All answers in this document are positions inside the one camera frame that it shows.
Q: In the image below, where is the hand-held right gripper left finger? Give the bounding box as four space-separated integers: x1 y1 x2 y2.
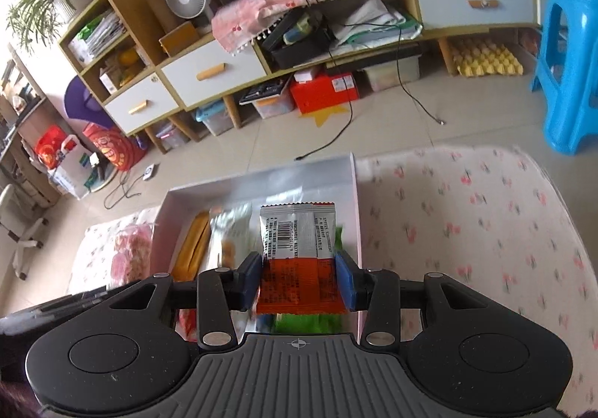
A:
99 252 263 349

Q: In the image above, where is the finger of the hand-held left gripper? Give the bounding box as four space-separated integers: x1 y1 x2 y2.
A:
0 285 111 335

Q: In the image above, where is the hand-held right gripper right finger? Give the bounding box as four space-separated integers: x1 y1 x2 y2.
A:
335 249 497 348

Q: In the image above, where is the pale snack packet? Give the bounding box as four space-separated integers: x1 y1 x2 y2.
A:
204 205 256 270

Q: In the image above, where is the orange and silver snack packet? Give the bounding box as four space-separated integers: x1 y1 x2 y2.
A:
254 202 345 316

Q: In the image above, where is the long yellow snack packet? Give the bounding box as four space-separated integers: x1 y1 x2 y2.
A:
170 210 211 282

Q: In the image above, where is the red snack packet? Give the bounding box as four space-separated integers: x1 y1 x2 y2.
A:
177 308 200 343

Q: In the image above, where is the pink cardboard box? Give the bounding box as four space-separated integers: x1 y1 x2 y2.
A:
149 153 366 345

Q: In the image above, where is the white office chair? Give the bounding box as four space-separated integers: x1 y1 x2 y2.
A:
0 184 48 279

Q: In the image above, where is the pink snack bag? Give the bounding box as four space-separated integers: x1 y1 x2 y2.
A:
109 224 155 289

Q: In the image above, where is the floral printed blanket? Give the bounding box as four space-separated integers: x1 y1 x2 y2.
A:
69 144 595 415

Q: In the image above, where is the red and white shopping bag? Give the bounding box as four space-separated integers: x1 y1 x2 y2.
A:
34 126 93 200

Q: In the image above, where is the clear bin with blue lid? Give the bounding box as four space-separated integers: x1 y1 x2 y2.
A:
195 101 233 137

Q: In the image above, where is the yellow star floor sticker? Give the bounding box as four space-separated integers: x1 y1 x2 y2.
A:
303 105 352 128

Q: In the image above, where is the small clear storage bin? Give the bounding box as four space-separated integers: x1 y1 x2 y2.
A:
154 121 177 149

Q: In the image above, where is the red printed bag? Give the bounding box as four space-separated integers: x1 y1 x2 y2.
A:
83 122 146 172

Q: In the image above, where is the red cardboard box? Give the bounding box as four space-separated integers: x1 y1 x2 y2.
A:
289 72 361 115

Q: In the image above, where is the wooden desk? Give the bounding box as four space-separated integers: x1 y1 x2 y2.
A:
0 48 62 210

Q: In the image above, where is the tall wooden shelf cabinet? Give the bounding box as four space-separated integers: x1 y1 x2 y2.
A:
58 0 188 154

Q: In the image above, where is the black open case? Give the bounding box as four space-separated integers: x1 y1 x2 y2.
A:
259 9 336 70

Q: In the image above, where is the brown cardboard box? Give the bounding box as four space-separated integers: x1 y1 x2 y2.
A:
158 21 200 57

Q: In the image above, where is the pile of papers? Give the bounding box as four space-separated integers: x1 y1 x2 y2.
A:
333 0 424 46

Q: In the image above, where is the yellow egg tray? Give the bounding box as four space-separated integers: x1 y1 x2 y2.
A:
455 37 525 77

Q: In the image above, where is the stack of documents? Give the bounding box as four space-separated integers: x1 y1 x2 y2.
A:
69 9 126 65

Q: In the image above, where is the blue plastic stool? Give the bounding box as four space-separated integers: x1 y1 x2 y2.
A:
530 0 598 156

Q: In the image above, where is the low wooden cabinet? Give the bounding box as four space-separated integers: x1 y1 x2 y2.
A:
158 0 553 130

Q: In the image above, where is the white charger with cable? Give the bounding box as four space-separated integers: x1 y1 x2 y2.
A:
103 164 158 210

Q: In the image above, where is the black power cable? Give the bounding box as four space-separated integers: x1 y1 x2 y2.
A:
279 0 357 163
305 0 448 126

